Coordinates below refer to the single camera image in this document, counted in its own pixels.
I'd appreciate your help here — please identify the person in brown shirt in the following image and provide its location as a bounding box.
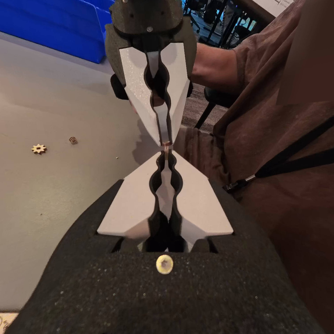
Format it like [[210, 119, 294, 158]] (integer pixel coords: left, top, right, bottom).
[[180, 0, 334, 334]]

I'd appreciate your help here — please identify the white sign board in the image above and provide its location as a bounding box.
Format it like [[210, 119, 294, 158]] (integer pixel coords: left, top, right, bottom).
[[233, 0, 296, 18]]

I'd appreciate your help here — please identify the black lanyard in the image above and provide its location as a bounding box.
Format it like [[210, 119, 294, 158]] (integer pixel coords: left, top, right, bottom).
[[222, 116, 334, 194]]

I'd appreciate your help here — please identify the plywood parts sheet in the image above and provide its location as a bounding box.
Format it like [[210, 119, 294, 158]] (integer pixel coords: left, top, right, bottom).
[[0, 312, 19, 334]]

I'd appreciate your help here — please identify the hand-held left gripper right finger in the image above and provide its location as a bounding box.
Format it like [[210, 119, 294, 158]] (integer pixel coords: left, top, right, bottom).
[[169, 151, 233, 252]]

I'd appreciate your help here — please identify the person's right forearm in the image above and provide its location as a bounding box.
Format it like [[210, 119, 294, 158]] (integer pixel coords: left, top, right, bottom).
[[190, 42, 238, 90]]

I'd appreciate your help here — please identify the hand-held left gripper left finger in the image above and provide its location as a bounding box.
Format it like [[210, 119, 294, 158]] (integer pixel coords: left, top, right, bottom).
[[97, 153, 164, 251]]

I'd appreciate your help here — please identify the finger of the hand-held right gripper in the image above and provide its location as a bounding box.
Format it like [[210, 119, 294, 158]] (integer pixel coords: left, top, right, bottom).
[[159, 41, 191, 145], [119, 46, 167, 147]]

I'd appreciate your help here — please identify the grey desk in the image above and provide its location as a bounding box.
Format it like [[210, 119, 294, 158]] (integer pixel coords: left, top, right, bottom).
[[0, 31, 186, 334]]

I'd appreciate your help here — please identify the blue plastic bin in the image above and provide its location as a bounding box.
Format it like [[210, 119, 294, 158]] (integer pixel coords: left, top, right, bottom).
[[0, 0, 116, 65]]

